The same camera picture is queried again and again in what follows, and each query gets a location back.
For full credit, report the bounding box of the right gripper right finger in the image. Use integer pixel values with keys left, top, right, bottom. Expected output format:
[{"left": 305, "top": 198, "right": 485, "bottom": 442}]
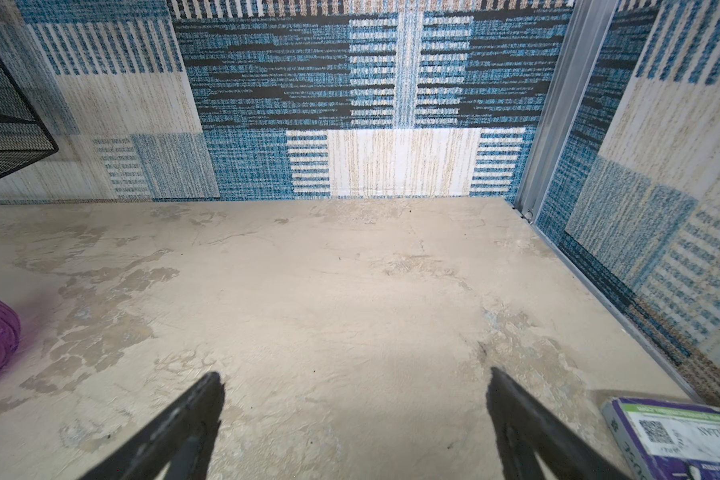
[{"left": 486, "top": 367, "right": 627, "bottom": 479}]

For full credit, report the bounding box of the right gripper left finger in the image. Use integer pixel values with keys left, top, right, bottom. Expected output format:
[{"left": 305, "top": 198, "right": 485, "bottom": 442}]
[{"left": 82, "top": 371, "right": 225, "bottom": 479}]

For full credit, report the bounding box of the purple packet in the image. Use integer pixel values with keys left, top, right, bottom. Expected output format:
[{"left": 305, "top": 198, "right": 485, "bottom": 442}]
[{"left": 601, "top": 397, "right": 720, "bottom": 480}]

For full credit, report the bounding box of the black wire shelf rack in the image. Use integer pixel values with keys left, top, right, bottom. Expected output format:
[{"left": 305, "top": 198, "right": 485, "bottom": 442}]
[{"left": 0, "top": 58, "right": 59, "bottom": 179}]

